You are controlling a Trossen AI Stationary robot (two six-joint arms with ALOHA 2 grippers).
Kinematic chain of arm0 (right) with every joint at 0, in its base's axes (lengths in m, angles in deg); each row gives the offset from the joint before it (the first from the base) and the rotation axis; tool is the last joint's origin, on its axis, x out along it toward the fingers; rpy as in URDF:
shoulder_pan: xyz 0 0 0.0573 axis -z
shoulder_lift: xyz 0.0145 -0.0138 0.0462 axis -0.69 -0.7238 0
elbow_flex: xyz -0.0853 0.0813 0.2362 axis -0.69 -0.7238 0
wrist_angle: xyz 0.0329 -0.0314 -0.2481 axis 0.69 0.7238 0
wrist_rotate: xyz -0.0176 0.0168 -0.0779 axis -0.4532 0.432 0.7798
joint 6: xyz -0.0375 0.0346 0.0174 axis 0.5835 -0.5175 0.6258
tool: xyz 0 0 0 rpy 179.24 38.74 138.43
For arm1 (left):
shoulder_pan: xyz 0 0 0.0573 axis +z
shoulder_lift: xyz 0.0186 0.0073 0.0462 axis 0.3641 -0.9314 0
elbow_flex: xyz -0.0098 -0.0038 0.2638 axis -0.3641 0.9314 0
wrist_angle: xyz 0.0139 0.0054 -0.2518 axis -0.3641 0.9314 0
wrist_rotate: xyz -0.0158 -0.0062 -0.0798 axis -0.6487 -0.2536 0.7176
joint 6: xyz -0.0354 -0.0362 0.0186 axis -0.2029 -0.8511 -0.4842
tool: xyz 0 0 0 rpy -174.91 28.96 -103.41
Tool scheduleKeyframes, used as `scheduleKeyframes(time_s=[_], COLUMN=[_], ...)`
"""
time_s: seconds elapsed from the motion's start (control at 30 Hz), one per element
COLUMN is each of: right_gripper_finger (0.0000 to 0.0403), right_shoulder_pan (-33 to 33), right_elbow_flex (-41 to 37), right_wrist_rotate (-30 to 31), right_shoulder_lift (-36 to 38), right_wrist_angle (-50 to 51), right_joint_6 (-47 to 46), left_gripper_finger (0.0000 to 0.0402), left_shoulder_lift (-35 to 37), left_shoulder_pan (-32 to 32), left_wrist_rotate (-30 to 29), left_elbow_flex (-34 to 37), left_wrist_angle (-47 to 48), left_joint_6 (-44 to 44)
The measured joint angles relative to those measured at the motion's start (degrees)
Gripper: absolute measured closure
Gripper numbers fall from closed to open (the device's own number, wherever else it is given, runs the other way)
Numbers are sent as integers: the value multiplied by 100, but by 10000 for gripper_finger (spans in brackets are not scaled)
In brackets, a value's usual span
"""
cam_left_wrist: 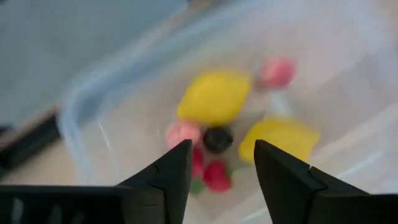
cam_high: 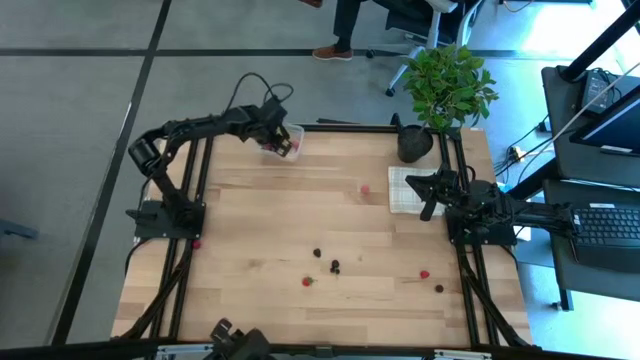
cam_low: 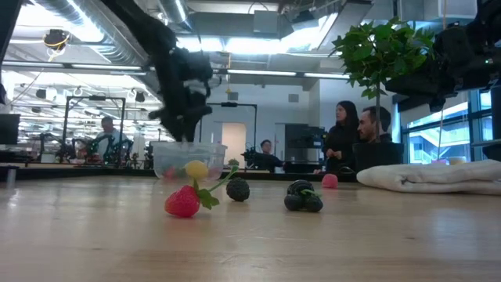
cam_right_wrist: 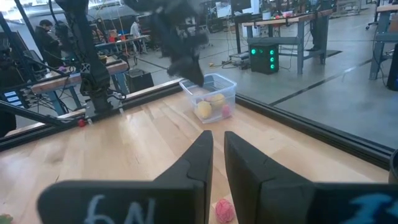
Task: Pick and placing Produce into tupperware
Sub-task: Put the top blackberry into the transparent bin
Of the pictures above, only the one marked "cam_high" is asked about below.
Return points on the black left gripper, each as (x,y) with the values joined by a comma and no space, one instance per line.
(270,130)

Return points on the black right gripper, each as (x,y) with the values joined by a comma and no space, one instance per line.
(445,187)

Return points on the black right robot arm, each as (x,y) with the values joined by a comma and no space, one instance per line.
(530,217)

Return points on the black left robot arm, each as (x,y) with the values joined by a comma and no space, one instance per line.
(200,125)

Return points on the clear plastic tupperware container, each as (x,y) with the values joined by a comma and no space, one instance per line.
(300,132)

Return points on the white checked cloth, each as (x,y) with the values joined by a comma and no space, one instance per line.
(400,195)

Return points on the black plant pot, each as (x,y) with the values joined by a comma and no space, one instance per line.
(415,145)

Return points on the green leafy plant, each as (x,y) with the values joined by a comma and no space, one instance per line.
(445,85)

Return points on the red strawberry with green leaves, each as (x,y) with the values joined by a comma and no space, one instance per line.
(307,281)

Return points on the person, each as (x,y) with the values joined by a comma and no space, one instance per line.
(345,20)

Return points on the black desk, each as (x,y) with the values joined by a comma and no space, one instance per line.
(555,125)
(600,285)

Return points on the white office chair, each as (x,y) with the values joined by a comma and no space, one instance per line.
(410,22)

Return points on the black keyboard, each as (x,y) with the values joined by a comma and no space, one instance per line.
(610,230)

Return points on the black power adapter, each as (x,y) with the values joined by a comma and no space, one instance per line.
(595,90)

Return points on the black monitor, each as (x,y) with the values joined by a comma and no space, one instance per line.
(615,125)

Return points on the black machine part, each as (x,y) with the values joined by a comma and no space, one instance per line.
(240,342)

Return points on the grey metal foot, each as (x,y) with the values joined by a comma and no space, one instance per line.
(15,230)

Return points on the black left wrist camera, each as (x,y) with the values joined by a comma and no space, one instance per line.
(274,107)

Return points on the black aluminium table frame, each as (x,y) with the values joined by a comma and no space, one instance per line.
(350,128)

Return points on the black stand post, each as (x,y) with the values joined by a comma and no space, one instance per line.
(600,40)

